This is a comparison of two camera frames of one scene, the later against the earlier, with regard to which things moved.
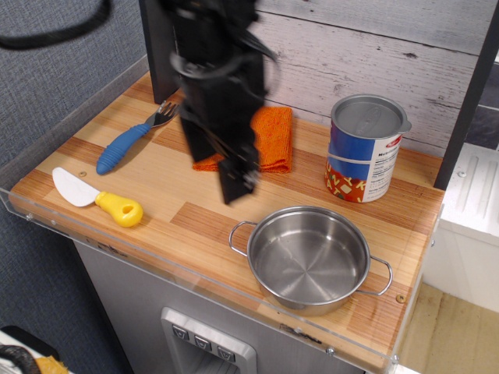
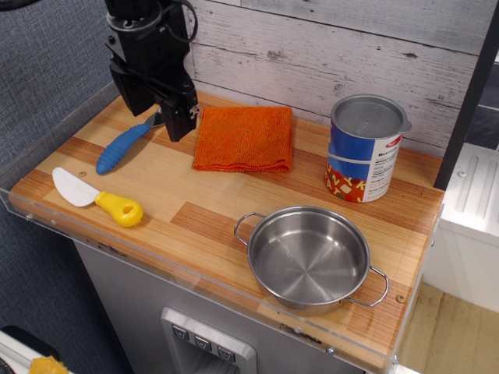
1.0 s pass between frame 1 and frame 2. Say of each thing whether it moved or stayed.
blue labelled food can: stayed
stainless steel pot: stayed
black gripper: moved
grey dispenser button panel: stayed
